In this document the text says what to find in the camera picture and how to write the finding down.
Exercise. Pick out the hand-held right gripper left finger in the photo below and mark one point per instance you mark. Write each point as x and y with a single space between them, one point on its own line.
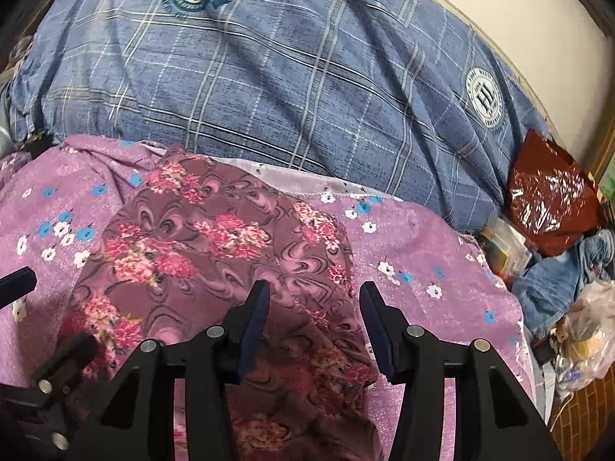
257 317

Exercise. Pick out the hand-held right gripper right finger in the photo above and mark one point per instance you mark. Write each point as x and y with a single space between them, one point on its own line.
379 331

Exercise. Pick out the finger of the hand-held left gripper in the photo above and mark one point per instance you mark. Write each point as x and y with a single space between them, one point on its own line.
17 285
72 355

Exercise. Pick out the maroon floral garment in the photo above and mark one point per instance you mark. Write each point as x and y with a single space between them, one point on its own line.
202 249

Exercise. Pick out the purple flowered cloth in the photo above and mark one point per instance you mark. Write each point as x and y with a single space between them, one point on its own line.
423 259

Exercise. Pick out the clear box of small things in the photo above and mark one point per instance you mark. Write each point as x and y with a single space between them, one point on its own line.
504 249

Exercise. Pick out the grey cloth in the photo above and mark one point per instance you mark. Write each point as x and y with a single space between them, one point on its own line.
7 115

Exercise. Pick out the blue denim garment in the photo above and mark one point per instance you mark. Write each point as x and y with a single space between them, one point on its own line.
552 283

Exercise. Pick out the clear plastic bag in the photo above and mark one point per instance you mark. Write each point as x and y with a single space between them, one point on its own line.
593 326

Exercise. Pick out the red plastic bag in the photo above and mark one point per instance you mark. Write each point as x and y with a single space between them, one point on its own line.
552 197

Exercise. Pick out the blue plaid duvet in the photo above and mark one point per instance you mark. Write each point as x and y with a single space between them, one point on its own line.
288 67

